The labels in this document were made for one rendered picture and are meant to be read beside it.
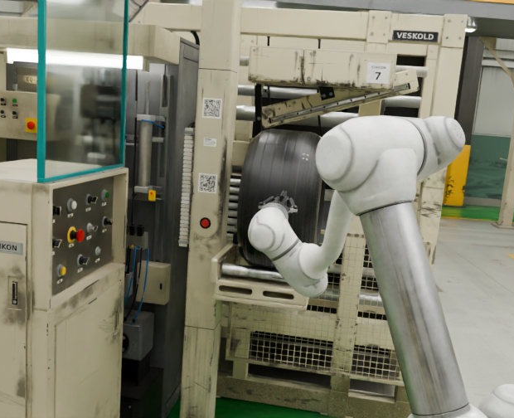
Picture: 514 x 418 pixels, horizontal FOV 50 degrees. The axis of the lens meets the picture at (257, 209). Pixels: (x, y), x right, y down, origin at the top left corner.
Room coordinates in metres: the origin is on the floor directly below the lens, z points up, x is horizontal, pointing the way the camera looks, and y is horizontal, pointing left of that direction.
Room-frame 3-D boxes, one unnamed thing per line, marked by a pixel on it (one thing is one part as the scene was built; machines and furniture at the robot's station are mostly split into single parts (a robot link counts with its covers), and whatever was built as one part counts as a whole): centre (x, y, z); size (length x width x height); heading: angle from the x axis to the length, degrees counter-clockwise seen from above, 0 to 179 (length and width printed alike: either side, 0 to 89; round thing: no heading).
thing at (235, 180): (2.59, 0.09, 1.05); 0.20 x 0.15 x 0.30; 81
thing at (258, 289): (2.04, -0.04, 0.84); 0.36 x 0.09 x 0.06; 81
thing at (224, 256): (2.21, 0.11, 0.90); 0.40 x 0.03 x 0.10; 171
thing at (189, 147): (2.18, 0.28, 1.19); 0.05 x 0.04 x 0.48; 171
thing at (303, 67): (2.45, -0.24, 1.71); 0.61 x 0.25 x 0.15; 81
